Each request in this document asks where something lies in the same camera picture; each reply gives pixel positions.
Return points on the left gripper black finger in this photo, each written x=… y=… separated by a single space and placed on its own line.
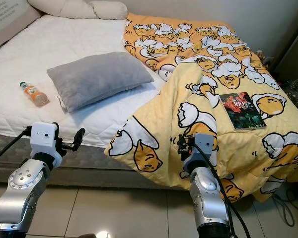
x=80 y=138

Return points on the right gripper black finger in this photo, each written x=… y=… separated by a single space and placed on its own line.
x=181 y=142

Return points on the orange drink plastic bottle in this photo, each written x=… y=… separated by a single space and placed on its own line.
x=36 y=95

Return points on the grey plush pillow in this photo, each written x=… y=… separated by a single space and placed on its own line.
x=99 y=79

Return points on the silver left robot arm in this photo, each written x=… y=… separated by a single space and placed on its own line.
x=20 y=198

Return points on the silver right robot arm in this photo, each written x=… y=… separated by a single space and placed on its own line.
x=208 y=198

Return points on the grey patterned mattress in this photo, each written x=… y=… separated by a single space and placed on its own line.
x=94 y=157

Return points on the dark cover book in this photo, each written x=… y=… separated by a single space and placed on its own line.
x=242 y=111

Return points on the yellow cartoon egg blanket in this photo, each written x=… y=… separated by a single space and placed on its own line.
x=198 y=59

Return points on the grey robot foot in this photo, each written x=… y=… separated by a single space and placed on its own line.
x=85 y=235

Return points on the white quilted mattress cover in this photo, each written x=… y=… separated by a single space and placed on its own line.
x=59 y=44

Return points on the cream long bolster pillow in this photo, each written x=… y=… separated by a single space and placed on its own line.
x=64 y=7

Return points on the printed grey headboard cushion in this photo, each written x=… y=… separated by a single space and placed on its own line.
x=5 y=22

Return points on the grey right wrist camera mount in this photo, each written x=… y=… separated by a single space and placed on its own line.
x=204 y=144

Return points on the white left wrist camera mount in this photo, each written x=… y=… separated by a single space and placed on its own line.
x=43 y=139

